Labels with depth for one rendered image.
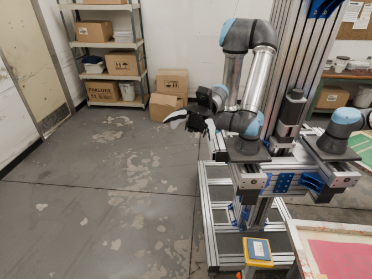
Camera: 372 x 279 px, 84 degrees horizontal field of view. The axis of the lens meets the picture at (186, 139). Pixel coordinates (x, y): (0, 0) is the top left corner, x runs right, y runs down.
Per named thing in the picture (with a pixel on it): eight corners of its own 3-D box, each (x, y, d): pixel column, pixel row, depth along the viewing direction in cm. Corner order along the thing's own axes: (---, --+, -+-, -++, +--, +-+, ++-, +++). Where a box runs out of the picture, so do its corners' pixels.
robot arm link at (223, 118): (227, 138, 85) (230, 114, 79) (201, 132, 89) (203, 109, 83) (232, 129, 91) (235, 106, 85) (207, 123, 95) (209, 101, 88)
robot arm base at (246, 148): (231, 140, 126) (232, 126, 120) (255, 139, 126) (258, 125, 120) (236, 156, 114) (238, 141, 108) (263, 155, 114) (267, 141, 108)
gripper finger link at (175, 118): (162, 135, 64) (188, 129, 68) (163, 119, 60) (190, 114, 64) (158, 129, 66) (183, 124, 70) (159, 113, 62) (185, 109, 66)
